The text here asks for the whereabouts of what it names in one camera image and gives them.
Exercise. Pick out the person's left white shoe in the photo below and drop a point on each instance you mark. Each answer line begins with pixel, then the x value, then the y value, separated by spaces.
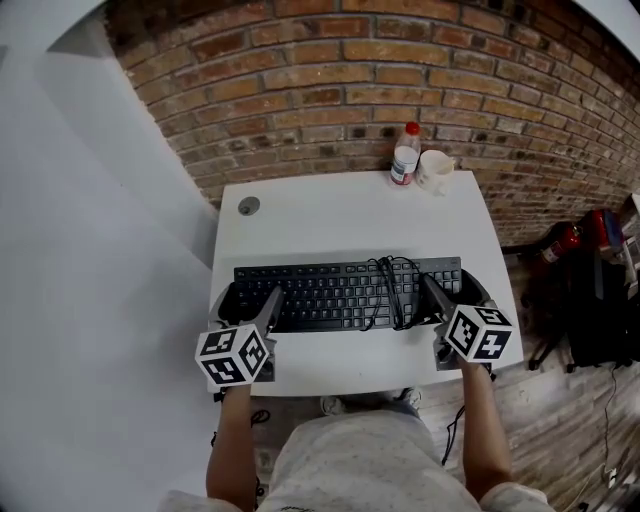
pixel 331 405

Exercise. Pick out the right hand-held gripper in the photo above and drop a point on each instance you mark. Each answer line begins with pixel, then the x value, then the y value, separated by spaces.
pixel 477 335

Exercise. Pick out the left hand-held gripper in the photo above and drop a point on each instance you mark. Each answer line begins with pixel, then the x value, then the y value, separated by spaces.
pixel 230 357

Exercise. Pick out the black office chair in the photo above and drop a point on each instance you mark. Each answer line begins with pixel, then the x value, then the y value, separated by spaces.
pixel 590 310

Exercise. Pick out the person's left forearm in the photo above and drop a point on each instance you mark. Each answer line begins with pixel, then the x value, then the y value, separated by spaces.
pixel 232 445

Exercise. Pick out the white table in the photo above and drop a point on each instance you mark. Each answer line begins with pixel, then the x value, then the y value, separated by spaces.
pixel 340 230

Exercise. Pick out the person's right forearm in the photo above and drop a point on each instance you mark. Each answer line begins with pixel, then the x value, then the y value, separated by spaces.
pixel 485 430

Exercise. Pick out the person's right white shoe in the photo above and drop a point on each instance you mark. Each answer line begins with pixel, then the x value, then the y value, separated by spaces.
pixel 411 397

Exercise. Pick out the person's white shoe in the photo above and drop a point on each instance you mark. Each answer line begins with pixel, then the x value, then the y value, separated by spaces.
pixel 331 405
pixel 411 397

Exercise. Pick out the clear red-capped water bottle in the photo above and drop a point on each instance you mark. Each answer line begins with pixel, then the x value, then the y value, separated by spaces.
pixel 405 160

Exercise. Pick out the red fire extinguisher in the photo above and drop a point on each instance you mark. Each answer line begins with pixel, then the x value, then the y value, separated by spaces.
pixel 560 242

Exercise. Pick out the black keyboard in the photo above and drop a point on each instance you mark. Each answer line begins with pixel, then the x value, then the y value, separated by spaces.
pixel 325 297

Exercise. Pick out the person's light grey shirt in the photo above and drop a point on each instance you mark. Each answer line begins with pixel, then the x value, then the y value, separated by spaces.
pixel 365 465

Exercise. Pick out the white cup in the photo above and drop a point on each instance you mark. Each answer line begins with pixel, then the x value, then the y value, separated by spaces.
pixel 434 170

